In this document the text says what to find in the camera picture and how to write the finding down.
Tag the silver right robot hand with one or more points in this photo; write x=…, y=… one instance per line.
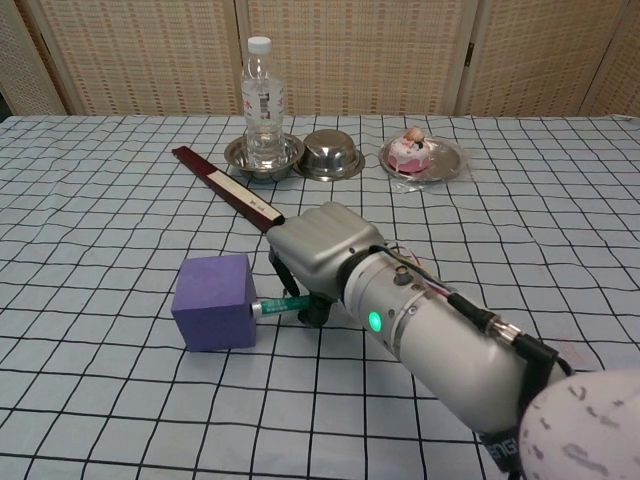
x=325, y=240

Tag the white marker green label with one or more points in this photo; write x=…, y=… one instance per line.
x=280, y=305

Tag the purple foam cube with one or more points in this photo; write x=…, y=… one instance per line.
x=210, y=300

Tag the white checkered tablecloth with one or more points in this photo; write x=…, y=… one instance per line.
x=100, y=375

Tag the overturned steel bowl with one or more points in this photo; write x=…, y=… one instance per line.
x=327, y=150

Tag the pink frosted donut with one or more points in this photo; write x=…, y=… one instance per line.
x=402, y=157

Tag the dark red folded fan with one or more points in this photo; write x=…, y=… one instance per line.
x=220, y=180

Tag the upright steel bowl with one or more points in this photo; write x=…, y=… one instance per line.
x=234, y=156

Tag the round steel plate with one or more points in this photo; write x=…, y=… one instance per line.
x=445, y=157

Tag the clear plastic water bottle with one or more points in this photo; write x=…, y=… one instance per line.
x=262, y=100

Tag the woven bamboo folding screen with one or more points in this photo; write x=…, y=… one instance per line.
x=150, y=55

